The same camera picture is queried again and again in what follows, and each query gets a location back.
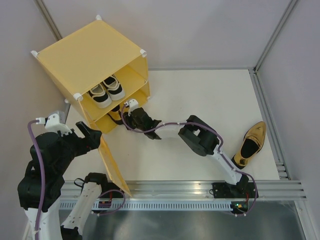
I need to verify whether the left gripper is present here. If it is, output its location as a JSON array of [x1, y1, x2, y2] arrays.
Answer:
[[55, 119, 102, 172]]

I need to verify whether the gold shoe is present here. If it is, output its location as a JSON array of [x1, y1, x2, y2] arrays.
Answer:
[[231, 121, 267, 170], [107, 105, 123, 125]]

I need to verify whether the yellow cabinet door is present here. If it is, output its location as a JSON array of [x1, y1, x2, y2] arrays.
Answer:
[[96, 136, 133, 198]]

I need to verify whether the black white sneaker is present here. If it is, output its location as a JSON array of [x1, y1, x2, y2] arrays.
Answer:
[[102, 74, 126, 101], [87, 83, 112, 109]]

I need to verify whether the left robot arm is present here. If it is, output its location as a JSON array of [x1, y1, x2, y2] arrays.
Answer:
[[17, 111, 109, 240]]

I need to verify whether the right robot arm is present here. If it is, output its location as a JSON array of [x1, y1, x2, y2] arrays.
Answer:
[[120, 107, 249, 198]]

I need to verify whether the yellow shoe cabinet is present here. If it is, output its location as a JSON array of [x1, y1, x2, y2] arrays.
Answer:
[[31, 15, 150, 134]]

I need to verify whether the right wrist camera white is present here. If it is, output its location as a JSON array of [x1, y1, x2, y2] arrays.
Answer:
[[124, 98, 140, 116]]

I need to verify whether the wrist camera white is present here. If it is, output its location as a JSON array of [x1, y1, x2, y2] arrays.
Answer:
[[124, 98, 140, 116], [35, 110, 72, 136]]

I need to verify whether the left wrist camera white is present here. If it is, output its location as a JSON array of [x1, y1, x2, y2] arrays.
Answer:
[[35, 110, 72, 136]]

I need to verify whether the aluminium frame rail front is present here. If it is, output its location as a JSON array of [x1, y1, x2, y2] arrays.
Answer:
[[61, 179, 308, 201]]

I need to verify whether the aluminium frame rail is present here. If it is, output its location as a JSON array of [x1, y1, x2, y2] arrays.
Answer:
[[248, 67, 292, 181], [61, 179, 308, 201]]

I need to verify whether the white slotted cable duct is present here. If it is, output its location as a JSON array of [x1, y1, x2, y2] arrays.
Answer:
[[59, 201, 232, 211]]

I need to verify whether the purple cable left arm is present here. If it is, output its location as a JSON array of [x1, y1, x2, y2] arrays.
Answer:
[[26, 119, 47, 237]]

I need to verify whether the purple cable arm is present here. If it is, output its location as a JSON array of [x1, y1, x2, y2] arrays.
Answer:
[[26, 119, 47, 237], [120, 103, 258, 218]]

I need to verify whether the aluminium frame post left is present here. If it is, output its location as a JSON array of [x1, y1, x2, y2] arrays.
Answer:
[[34, 0, 63, 41]]

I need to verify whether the aluminium frame post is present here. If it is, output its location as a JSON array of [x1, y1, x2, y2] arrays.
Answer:
[[252, 0, 300, 74], [34, 0, 63, 41]]

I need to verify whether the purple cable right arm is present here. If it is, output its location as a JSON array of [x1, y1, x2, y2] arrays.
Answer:
[[120, 103, 258, 218]]

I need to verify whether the aluminium frame rail right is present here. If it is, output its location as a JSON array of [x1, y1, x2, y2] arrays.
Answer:
[[248, 67, 292, 181]]

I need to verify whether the aluminium frame post right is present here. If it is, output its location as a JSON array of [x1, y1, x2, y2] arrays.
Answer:
[[252, 0, 300, 74]]

